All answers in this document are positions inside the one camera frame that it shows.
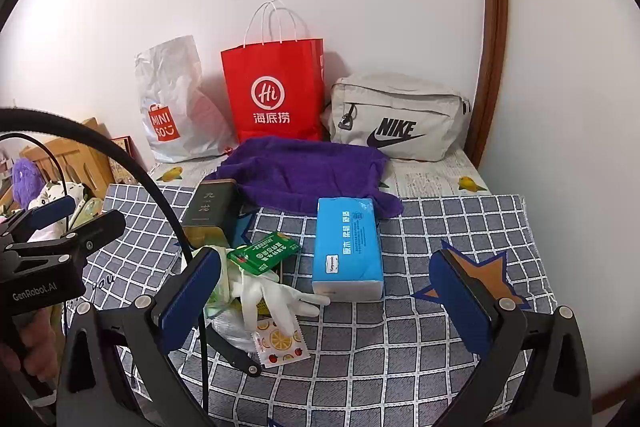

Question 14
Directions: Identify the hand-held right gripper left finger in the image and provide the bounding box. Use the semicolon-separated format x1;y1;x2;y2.
55;248;223;427

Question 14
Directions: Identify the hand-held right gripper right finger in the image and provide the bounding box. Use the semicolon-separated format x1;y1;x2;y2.
429;248;594;427

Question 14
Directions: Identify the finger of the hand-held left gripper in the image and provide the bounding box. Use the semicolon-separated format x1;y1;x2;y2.
0;193;77;253
7;208;127;264

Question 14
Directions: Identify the light green packet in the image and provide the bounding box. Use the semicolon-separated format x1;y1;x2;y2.
205;274;237;316

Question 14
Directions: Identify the green white milk carton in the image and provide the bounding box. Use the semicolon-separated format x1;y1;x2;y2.
226;231;302;277

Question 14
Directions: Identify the white glove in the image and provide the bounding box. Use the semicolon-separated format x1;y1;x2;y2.
219;247;329;339

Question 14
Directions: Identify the person's left hand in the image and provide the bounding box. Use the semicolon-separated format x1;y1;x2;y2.
0;304;65;388

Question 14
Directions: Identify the white dotted cloth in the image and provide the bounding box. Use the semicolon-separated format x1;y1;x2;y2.
27;179;106;244

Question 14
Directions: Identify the purple plush toy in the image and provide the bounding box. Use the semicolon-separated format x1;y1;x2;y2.
11;158;42;206

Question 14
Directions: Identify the dark green tea box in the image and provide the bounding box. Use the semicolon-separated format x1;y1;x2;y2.
180;179;246;254

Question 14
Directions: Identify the grey checked blanket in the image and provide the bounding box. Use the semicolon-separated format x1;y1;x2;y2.
64;181;559;427

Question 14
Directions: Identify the fruit print packet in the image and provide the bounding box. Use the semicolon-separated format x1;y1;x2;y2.
252;314;309;366

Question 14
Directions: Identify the fruit print bed sheet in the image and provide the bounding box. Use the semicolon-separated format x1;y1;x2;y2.
147;151;494;198

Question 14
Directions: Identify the blue tissue pack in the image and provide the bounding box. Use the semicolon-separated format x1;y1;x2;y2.
311;196;385;301

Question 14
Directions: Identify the white plastic shopping bag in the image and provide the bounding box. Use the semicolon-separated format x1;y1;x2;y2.
134;35;239;164

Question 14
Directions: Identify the purple towel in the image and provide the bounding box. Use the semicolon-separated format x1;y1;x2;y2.
202;136;405;221

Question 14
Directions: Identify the grey Nike garment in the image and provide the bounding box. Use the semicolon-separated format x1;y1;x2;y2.
320;74;474;163

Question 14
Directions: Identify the red paper bag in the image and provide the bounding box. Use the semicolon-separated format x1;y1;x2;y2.
221;0;325;146

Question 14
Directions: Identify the black cable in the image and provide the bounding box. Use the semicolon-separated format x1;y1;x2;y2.
0;107;211;427
0;133;72;198

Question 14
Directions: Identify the small picture frame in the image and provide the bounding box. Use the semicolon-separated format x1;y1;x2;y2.
108;135;139;186

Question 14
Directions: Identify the brown wooden door frame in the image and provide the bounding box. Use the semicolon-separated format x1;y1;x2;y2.
469;0;509;170

